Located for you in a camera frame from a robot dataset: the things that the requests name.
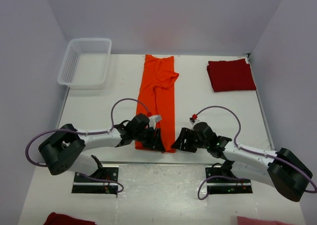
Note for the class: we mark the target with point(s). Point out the white plastic basket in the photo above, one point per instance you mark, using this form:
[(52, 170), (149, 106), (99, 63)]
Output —
[(85, 63)]

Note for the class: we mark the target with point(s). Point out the orange t-shirt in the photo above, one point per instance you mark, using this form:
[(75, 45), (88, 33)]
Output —
[(157, 94)]

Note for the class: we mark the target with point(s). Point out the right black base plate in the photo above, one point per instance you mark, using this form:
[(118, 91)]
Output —
[(226, 186)]

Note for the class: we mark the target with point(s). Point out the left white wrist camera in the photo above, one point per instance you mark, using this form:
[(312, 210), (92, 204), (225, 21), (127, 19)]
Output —
[(154, 120)]

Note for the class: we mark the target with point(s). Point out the pink cloth bottom right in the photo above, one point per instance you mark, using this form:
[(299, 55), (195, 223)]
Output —
[(249, 221)]

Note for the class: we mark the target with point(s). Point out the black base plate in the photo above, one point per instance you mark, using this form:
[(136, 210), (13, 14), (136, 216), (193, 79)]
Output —
[(82, 185), (226, 186)]

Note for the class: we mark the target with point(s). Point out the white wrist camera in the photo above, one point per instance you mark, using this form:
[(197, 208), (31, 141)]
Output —
[(154, 120), (194, 121)]

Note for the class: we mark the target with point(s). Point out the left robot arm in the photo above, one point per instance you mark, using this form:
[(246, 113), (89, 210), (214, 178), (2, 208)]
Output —
[(63, 151)]

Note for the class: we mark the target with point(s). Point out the dark red cloth bottom left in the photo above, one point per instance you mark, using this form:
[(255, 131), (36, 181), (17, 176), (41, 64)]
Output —
[(61, 219)]

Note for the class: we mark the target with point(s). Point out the folded dark red t-shirt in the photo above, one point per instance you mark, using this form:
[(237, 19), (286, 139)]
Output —
[(226, 76)]

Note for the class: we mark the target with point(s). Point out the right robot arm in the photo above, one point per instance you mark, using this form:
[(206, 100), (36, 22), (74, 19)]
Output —
[(281, 169)]

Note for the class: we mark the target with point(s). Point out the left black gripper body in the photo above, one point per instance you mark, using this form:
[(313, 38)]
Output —
[(148, 141)]

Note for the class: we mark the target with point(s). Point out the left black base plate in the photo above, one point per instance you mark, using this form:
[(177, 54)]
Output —
[(82, 185)]

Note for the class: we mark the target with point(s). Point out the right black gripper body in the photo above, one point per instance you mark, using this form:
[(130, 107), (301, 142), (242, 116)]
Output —
[(192, 142)]

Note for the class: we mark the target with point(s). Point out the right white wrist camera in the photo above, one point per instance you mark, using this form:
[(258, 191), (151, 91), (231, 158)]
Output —
[(194, 121)]

